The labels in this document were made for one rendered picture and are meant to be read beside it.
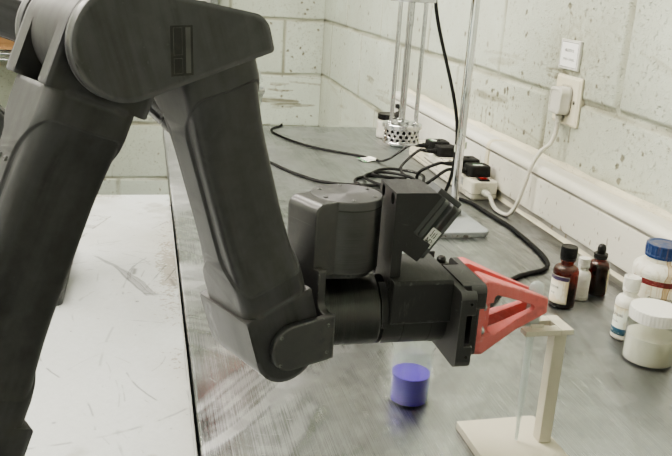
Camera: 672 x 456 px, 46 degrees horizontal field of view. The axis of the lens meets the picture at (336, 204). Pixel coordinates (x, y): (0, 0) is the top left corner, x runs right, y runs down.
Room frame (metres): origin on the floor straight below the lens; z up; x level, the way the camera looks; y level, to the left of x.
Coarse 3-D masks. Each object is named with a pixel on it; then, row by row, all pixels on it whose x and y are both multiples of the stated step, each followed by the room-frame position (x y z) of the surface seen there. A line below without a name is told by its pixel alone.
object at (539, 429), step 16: (544, 320) 0.65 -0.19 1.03; (560, 320) 0.65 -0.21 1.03; (528, 336) 0.62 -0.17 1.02; (560, 336) 0.64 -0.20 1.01; (560, 352) 0.64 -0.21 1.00; (544, 368) 0.65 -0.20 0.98; (560, 368) 0.64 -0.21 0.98; (544, 384) 0.64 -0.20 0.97; (544, 400) 0.64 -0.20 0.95; (528, 416) 0.68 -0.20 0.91; (544, 416) 0.64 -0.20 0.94; (464, 432) 0.65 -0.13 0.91; (480, 432) 0.65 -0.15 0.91; (496, 432) 0.65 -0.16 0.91; (512, 432) 0.65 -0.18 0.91; (528, 432) 0.66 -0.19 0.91; (544, 432) 0.64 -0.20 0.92; (480, 448) 0.62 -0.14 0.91; (496, 448) 0.63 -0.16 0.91; (512, 448) 0.63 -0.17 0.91; (528, 448) 0.63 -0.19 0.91; (544, 448) 0.63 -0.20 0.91; (560, 448) 0.63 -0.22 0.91
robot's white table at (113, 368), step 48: (96, 240) 1.13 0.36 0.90; (144, 240) 1.14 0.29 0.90; (96, 288) 0.95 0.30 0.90; (144, 288) 0.96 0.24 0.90; (48, 336) 0.80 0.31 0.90; (96, 336) 0.81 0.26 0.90; (144, 336) 0.82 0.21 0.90; (48, 384) 0.70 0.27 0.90; (96, 384) 0.71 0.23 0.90; (144, 384) 0.71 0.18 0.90; (48, 432) 0.62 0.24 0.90; (96, 432) 0.62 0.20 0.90; (144, 432) 0.63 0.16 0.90; (192, 432) 0.63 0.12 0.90
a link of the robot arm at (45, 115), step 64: (64, 0) 0.44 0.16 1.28; (64, 64) 0.42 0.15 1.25; (64, 128) 0.42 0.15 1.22; (128, 128) 0.45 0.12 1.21; (0, 192) 0.42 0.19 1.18; (64, 192) 0.43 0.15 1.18; (0, 256) 0.41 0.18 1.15; (64, 256) 0.43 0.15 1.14; (0, 320) 0.40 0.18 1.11; (0, 384) 0.40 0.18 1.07; (0, 448) 0.39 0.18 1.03
